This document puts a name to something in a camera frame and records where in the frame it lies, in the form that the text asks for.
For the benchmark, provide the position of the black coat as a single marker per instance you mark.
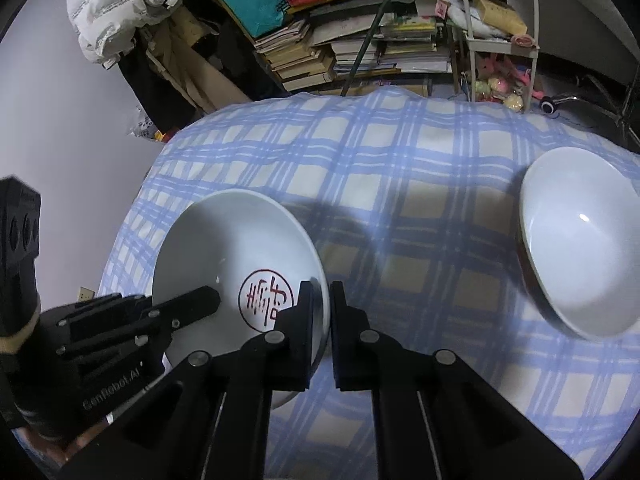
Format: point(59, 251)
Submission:
point(150, 90)

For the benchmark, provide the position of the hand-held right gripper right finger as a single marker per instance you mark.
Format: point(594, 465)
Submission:
point(347, 345)

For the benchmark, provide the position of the pile of pink toys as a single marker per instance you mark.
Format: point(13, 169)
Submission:
point(500, 82)

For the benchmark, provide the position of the clear plastic bag of toys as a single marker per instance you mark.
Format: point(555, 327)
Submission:
point(145, 127)

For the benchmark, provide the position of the teal bag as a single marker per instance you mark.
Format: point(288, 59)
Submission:
point(255, 0)

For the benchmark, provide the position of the green pole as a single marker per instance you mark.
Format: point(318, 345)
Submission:
point(372, 27)

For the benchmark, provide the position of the small pink card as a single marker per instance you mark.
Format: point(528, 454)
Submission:
point(442, 8)

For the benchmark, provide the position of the cardboard box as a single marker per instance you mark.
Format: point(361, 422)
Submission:
point(500, 12)

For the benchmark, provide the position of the office chair base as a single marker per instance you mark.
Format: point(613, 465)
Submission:
point(600, 100)

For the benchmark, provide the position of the slotted wall socket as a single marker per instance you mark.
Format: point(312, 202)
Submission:
point(86, 294)

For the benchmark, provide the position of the white plate with red seal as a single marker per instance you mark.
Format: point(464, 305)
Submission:
point(225, 240)

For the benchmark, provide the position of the beige coat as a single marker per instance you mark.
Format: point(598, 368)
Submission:
point(200, 70)

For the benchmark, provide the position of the white puffer jacket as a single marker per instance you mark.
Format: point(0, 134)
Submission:
point(125, 0)

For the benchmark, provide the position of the stack of flat magazines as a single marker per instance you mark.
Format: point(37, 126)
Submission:
point(400, 45)

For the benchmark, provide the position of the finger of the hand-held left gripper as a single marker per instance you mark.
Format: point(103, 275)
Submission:
point(192, 305)
point(107, 307)

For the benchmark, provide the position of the dark hanging garment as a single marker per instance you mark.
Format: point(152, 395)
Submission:
point(250, 65)

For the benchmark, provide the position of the plain white bowl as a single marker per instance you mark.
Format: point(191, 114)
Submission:
point(580, 250)

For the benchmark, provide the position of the white metal rack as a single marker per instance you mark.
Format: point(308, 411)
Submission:
point(535, 10)

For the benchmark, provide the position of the stack of yellowed books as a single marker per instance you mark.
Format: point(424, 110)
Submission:
point(295, 57)

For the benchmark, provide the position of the blue plaid cloth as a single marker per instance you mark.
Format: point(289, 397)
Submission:
point(400, 160)

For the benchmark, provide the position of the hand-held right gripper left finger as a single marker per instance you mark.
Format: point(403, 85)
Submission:
point(300, 340)

